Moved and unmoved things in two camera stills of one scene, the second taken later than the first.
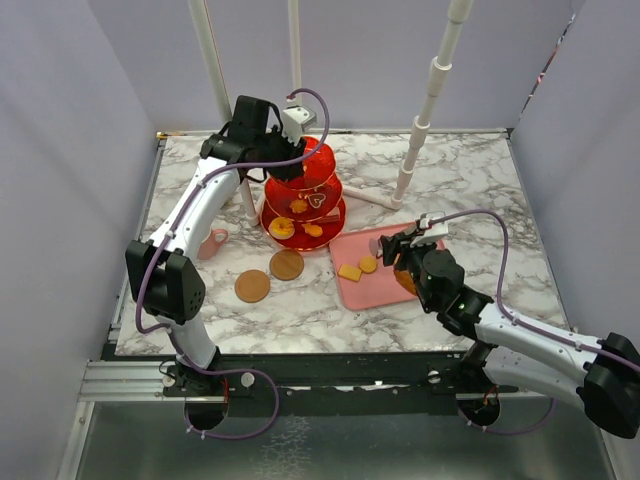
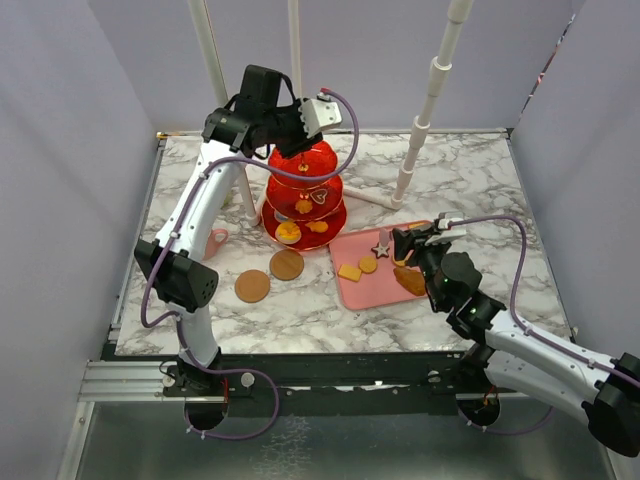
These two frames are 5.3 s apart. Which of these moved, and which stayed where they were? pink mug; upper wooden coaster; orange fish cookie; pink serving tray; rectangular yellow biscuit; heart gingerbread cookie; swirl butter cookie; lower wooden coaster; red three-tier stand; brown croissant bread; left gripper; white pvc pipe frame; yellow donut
Moved: orange fish cookie; left gripper; yellow donut; swirl butter cookie; heart gingerbread cookie
Stayed: pink serving tray; brown croissant bread; rectangular yellow biscuit; upper wooden coaster; lower wooden coaster; red three-tier stand; pink mug; white pvc pipe frame
